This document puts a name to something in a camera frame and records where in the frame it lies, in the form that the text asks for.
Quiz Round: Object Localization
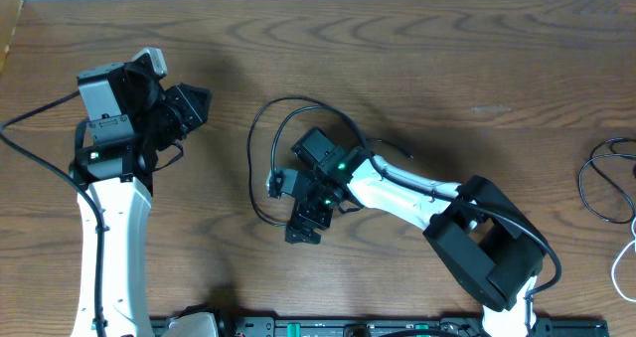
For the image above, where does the camera black cable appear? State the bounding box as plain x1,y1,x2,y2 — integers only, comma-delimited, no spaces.
270,103,563,298
0,90,108,337

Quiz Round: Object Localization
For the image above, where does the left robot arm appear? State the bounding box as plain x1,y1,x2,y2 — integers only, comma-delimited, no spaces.
70,54,212,336

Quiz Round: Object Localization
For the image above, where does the left camera black cable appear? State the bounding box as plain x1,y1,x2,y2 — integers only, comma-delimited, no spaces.
0,90,108,337

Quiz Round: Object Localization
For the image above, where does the cardboard panel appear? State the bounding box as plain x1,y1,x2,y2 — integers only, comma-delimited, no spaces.
0,0,24,69

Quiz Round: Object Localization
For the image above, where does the clear tape strip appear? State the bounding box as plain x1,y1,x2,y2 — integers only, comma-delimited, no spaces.
472,104,512,114

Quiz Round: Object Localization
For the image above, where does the white usb cable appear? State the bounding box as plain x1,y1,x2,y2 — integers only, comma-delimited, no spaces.
609,217,636,304

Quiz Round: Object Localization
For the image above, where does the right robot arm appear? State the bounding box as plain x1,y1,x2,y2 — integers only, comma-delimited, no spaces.
267,127,562,336

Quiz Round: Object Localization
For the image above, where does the black usb cable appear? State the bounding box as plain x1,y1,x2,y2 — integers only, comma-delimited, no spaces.
245,95,414,229

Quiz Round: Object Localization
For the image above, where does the right camera black cable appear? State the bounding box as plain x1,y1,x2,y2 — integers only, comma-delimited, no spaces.
270,103,563,298

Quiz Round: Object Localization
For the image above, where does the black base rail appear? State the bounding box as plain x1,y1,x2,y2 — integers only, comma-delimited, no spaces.
151,304,610,337

